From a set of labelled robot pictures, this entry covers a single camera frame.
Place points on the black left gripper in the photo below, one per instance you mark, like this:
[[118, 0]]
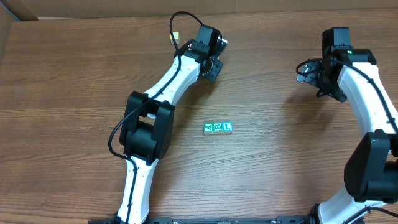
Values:
[[214, 71]]

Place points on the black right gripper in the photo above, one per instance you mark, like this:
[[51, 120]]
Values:
[[315, 78]]

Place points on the green B wooden block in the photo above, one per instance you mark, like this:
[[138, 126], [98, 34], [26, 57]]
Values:
[[217, 128]]

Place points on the green letter wooden block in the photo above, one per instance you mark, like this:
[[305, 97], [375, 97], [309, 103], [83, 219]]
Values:
[[208, 128]]

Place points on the blue L wooden block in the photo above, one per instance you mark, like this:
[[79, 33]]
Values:
[[227, 127]]

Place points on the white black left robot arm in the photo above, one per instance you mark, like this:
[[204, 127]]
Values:
[[146, 129]]

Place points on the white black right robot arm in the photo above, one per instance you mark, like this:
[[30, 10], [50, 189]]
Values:
[[349, 74]]

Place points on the yellow wooden block far left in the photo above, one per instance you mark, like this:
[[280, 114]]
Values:
[[175, 38]]

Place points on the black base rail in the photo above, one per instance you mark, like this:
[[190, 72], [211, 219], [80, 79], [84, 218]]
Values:
[[298, 219]]

